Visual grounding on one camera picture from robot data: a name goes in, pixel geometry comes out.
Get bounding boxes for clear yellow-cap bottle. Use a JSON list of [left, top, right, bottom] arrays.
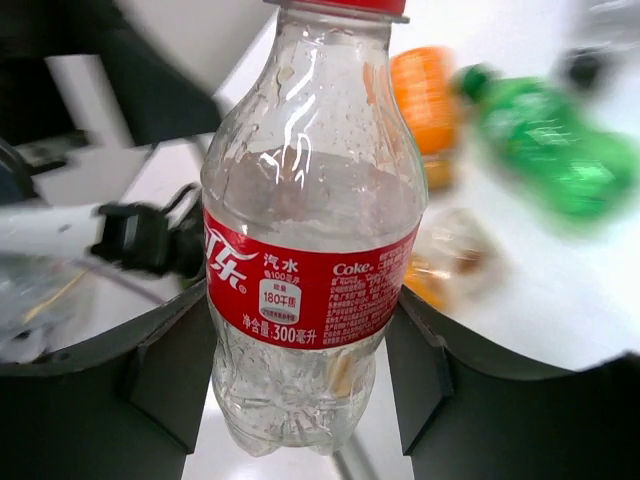
[[404, 209, 504, 312]]

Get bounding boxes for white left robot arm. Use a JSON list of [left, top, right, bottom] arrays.
[[1, 1, 222, 278]]

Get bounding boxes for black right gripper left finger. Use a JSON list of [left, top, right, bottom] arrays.
[[1, 287, 216, 479]]

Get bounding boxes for orange soda bottle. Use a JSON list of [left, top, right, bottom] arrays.
[[391, 46, 459, 191]]

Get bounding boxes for green plastic bottle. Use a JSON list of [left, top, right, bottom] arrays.
[[454, 64, 639, 221]]

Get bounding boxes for clear red-label cola bottle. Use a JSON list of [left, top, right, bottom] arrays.
[[201, 1, 427, 457]]

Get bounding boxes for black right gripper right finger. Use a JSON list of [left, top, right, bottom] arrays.
[[386, 289, 639, 479]]

